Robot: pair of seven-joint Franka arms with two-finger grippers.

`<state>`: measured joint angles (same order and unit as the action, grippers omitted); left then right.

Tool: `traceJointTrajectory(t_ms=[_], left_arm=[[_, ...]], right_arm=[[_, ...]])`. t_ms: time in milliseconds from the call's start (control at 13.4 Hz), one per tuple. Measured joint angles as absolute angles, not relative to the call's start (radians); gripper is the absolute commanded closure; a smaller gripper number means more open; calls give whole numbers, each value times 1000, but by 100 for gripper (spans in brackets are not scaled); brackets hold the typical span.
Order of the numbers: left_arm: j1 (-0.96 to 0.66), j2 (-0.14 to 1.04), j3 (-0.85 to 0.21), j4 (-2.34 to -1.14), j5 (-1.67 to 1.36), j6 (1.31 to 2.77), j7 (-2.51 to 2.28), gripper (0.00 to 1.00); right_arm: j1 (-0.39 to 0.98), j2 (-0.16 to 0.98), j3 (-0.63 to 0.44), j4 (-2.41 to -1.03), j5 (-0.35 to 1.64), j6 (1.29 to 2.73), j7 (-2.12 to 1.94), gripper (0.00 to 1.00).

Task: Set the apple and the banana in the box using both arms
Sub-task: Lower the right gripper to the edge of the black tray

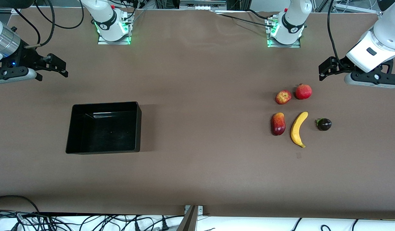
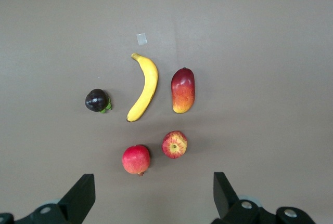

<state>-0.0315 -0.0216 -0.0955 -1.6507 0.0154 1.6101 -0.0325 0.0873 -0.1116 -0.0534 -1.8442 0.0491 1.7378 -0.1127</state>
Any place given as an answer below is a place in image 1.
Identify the red yellow apple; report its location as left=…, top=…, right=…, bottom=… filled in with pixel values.
left=275, top=90, right=292, bottom=105

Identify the yellow banana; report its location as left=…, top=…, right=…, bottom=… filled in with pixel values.
left=290, top=111, right=309, bottom=148

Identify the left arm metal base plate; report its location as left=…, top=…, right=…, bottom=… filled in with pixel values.
left=266, top=16, right=301, bottom=48

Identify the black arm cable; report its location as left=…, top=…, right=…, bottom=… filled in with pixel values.
left=327, top=0, right=350, bottom=69
left=12, top=0, right=86, bottom=48

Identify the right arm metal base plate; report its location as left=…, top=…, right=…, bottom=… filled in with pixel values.
left=97, top=18, right=131, bottom=45

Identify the dark grey mounting bar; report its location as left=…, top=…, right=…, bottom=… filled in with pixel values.
left=177, top=205, right=198, bottom=231

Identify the red pomegranate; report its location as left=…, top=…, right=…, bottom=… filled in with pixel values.
left=295, top=83, right=313, bottom=100

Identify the red mango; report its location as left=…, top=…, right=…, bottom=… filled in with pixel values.
left=271, top=112, right=286, bottom=136

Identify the black plastic box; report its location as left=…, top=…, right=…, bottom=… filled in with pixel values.
left=65, top=101, right=142, bottom=155

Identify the black looped floor cable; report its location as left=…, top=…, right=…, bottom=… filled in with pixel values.
left=0, top=195, right=41, bottom=214

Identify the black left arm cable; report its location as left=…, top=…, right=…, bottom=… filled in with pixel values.
left=327, top=0, right=350, bottom=69

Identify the black floor cable bundle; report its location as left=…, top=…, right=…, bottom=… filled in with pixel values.
left=0, top=210, right=185, bottom=231

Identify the silver metal bracket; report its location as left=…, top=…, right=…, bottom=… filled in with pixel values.
left=184, top=205, right=204, bottom=215

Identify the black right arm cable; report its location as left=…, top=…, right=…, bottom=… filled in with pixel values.
left=12, top=0, right=86, bottom=48

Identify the dark purple eggplant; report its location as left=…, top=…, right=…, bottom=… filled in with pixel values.
left=315, top=118, right=332, bottom=131

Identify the thin black table cable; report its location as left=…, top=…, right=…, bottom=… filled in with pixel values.
left=246, top=9, right=275, bottom=20
left=216, top=13, right=273, bottom=28

